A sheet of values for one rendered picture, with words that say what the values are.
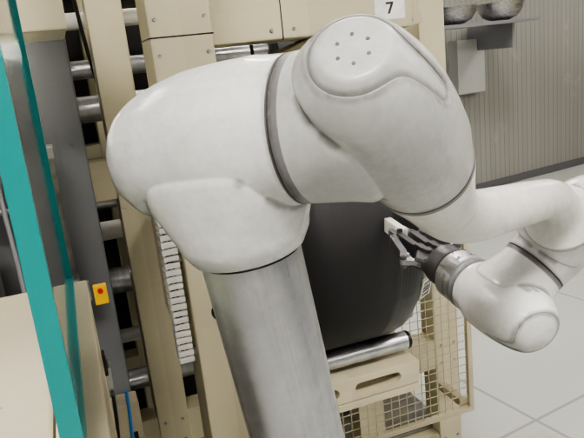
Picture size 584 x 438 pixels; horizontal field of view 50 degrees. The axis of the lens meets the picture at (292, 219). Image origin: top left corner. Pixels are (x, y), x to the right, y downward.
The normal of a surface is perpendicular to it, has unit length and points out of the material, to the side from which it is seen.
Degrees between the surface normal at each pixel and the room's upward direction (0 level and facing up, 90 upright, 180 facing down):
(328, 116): 113
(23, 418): 0
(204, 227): 102
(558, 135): 90
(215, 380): 90
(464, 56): 90
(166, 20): 90
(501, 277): 35
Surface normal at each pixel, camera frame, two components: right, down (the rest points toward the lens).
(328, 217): 0.04, -0.07
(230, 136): -0.27, 0.17
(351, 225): 0.30, -0.06
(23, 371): -0.11, -0.96
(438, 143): 0.61, 0.48
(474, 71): 0.49, 0.17
